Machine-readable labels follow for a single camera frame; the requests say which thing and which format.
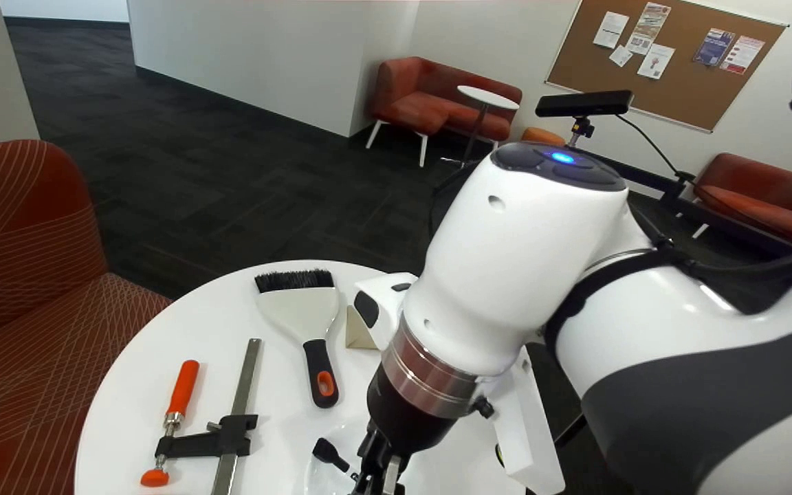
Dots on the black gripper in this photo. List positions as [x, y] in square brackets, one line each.
[407, 417]

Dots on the small black tool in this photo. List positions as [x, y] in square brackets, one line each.
[326, 451]

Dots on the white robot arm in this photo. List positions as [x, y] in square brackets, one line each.
[682, 388]

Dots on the brown cardboard piece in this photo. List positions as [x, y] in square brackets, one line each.
[355, 332]

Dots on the orange round pouf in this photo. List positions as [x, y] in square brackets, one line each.
[543, 135]

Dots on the red sofa left background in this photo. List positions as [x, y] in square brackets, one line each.
[424, 97]

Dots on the red sofa background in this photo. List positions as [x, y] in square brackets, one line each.
[750, 190]
[424, 97]

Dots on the small white round side table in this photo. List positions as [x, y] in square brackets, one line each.
[484, 101]

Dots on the red striped armchair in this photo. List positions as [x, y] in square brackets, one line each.
[63, 315]

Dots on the white paper on board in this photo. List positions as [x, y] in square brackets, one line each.
[612, 28]

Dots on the red sofa right background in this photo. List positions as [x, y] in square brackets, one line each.
[750, 190]

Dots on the cork bulletin board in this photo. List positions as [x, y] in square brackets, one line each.
[655, 55]

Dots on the blue flyer on board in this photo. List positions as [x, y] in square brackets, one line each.
[712, 47]

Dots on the putty scraper with black handle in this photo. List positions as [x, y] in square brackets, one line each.
[304, 307]

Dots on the orange handled bar clamp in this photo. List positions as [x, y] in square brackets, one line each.
[227, 440]

